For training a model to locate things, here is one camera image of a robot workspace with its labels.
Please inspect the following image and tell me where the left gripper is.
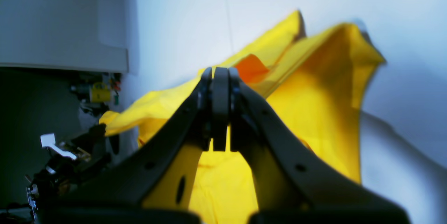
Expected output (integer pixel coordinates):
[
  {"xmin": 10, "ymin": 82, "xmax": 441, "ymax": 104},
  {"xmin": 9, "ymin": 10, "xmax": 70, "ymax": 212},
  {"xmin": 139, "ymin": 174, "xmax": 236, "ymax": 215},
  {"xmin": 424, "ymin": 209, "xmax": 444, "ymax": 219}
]
[{"xmin": 27, "ymin": 124, "xmax": 120, "ymax": 224}]

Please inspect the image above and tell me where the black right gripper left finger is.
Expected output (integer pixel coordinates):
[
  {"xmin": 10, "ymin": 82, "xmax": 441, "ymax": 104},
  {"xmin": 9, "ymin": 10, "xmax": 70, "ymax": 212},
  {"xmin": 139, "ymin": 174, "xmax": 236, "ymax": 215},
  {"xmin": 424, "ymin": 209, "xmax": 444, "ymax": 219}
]
[{"xmin": 38, "ymin": 68, "xmax": 212, "ymax": 224}]

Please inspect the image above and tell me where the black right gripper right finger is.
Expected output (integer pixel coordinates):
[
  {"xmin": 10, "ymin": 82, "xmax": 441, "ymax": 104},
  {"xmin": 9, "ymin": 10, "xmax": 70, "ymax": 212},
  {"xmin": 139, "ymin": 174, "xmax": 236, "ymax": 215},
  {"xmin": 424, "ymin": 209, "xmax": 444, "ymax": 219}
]
[{"xmin": 213, "ymin": 68, "xmax": 409, "ymax": 224}]

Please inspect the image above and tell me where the yellow T-shirt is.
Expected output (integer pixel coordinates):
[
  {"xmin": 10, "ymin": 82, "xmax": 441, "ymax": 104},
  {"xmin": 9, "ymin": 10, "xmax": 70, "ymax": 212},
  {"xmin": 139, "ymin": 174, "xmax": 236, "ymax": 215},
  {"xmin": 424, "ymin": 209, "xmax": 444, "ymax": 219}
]
[{"xmin": 100, "ymin": 11, "xmax": 384, "ymax": 224}]

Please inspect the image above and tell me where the grey right bin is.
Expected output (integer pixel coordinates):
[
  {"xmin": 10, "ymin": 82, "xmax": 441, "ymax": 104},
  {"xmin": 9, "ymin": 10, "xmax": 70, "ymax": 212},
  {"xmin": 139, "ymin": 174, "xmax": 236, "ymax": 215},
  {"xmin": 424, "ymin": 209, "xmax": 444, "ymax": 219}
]
[{"xmin": 0, "ymin": 0, "xmax": 129, "ymax": 73}]

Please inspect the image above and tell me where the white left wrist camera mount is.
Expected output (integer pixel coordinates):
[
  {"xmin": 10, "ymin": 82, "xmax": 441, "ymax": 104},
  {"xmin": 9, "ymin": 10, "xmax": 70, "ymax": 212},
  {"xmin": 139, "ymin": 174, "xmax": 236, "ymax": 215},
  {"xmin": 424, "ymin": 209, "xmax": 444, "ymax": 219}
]
[{"xmin": 40, "ymin": 133, "xmax": 78, "ymax": 160}]

